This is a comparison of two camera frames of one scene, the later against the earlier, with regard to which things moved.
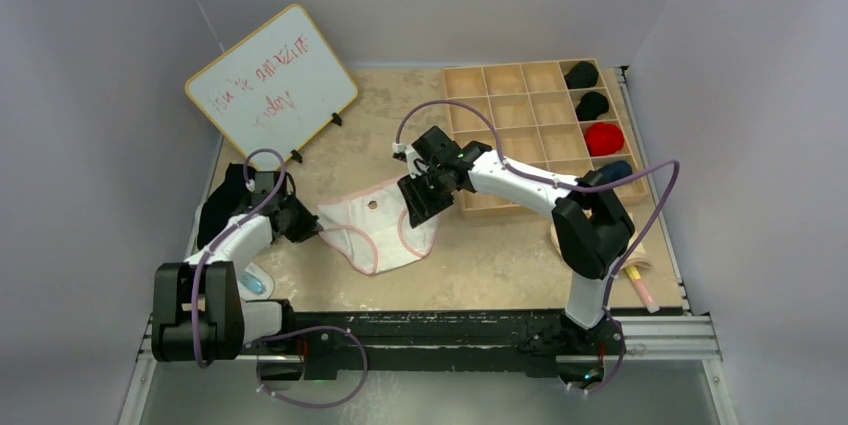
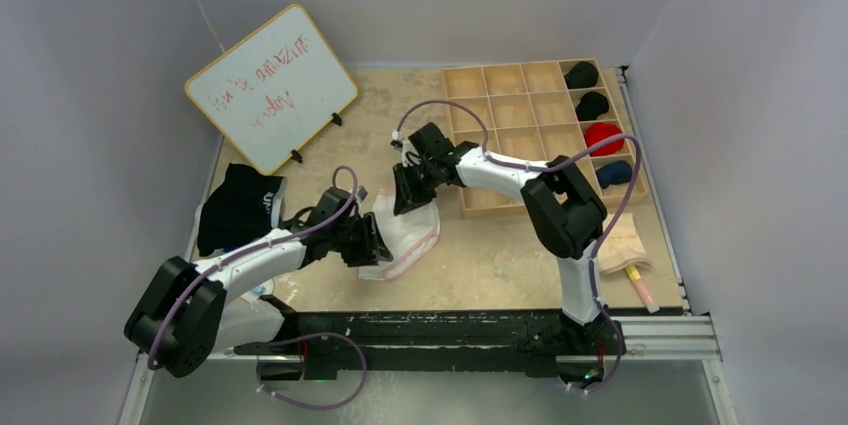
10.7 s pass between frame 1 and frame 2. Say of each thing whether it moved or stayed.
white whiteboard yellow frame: stayed
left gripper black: moved
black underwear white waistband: stayed
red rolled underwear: stayed
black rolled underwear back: stayed
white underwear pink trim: moved
